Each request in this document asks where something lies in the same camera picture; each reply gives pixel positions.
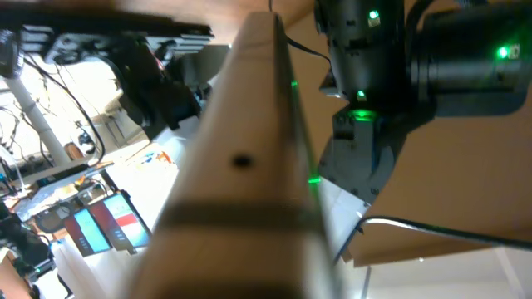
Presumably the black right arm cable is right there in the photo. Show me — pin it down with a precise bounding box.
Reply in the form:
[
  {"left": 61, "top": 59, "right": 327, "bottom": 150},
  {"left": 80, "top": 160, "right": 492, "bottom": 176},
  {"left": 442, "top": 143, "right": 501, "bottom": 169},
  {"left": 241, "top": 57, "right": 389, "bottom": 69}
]
[{"left": 356, "top": 215, "right": 532, "bottom": 252}]

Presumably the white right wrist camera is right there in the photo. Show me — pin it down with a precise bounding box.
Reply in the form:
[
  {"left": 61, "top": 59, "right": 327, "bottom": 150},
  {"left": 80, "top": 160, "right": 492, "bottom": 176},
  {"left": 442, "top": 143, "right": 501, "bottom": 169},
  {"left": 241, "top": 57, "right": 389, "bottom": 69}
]
[{"left": 319, "top": 177, "right": 371, "bottom": 262}]

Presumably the black charging cable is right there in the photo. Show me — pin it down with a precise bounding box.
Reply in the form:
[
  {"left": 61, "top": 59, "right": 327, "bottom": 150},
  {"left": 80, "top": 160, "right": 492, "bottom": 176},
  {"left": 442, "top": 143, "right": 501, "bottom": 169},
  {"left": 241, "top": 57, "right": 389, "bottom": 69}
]
[{"left": 268, "top": 0, "right": 333, "bottom": 67}]

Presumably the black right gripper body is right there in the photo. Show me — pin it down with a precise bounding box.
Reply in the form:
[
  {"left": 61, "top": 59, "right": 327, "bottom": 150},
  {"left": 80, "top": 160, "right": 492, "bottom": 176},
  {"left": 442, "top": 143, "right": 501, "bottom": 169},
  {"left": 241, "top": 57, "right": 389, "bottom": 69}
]
[{"left": 314, "top": 0, "right": 436, "bottom": 204}]

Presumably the beige left gripper finger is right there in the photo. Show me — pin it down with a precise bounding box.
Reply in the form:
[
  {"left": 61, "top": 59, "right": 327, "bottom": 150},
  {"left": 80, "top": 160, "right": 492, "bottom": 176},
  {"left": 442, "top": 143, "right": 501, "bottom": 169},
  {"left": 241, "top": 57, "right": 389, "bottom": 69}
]
[{"left": 124, "top": 12, "right": 343, "bottom": 299}]

